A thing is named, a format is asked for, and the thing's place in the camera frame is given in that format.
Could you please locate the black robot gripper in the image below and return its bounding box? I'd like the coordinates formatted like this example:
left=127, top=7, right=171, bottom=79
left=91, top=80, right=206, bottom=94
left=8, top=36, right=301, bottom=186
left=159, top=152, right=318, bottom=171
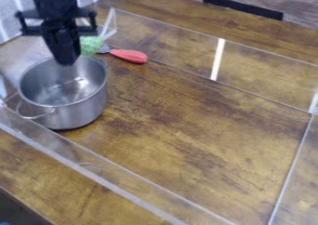
left=15, top=0, right=98, bottom=65

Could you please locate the green bitter gourd toy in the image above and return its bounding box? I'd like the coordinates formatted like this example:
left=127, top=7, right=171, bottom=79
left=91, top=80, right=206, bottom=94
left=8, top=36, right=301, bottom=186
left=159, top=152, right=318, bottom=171
left=79, top=35, right=103, bottom=56

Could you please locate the silver metal pot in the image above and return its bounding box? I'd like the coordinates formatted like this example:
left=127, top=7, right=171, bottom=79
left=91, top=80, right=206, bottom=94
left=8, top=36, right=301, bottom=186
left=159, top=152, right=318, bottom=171
left=15, top=56, right=108, bottom=130

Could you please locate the red handled spatula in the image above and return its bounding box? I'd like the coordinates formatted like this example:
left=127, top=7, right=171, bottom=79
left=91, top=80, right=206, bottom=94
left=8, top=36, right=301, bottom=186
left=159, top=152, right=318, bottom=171
left=98, top=45, right=148, bottom=64

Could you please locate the clear acrylic enclosure wall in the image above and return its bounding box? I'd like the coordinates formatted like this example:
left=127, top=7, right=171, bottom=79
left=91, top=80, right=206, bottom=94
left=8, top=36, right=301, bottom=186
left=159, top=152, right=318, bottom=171
left=0, top=8, right=318, bottom=225

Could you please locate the black wall strip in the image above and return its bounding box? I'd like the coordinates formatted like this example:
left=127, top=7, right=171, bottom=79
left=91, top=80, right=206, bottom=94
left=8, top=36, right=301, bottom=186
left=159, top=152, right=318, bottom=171
left=203, top=0, right=283, bottom=20

